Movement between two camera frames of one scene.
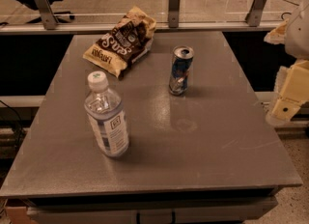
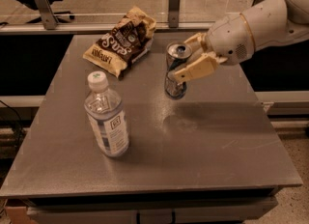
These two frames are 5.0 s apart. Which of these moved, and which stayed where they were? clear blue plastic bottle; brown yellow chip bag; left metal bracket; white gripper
Moved: white gripper
Stayed: clear blue plastic bottle; left metal bracket; brown yellow chip bag
